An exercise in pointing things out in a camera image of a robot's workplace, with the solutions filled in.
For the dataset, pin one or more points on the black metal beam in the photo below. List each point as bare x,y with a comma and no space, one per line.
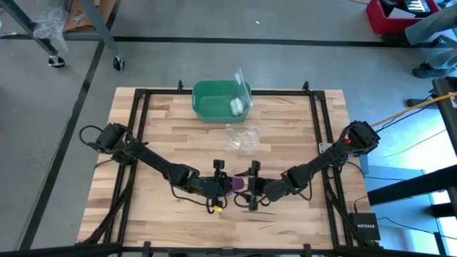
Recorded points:
410,185

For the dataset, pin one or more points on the silver metal plate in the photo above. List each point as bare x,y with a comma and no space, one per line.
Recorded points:
325,148

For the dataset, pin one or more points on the red plastic bin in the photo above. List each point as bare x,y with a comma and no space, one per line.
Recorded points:
378,21

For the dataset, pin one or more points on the white bandage roll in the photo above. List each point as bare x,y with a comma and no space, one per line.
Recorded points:
236,106

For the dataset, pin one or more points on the person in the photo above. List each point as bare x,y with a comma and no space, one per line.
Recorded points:
428,25

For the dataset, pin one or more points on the upright clear plastic bag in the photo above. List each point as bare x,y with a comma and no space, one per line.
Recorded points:
244,89

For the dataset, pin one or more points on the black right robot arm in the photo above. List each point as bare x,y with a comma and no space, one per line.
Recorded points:
321,160

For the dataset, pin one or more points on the black metal table frame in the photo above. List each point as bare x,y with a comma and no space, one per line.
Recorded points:
160,92

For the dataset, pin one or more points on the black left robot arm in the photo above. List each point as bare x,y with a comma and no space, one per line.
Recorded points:
153,160

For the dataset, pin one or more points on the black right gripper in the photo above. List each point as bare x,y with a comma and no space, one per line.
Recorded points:
260,187

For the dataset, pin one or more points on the green plastic bin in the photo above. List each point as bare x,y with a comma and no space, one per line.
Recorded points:
210,103

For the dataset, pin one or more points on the clear plastic wrap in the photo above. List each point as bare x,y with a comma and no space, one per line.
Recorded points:
50,21

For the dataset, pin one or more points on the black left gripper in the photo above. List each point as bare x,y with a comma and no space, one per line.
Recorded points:
210,185

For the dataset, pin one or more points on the clear plastic bag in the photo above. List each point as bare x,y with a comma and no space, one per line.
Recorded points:
242,139
244,89

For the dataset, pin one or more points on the grey metal wheeled rack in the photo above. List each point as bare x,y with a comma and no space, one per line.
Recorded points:
98,25

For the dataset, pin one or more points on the black Netgear box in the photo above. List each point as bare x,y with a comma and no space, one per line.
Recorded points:
366,226

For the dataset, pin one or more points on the brown cardboard box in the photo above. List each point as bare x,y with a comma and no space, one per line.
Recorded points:
76,16

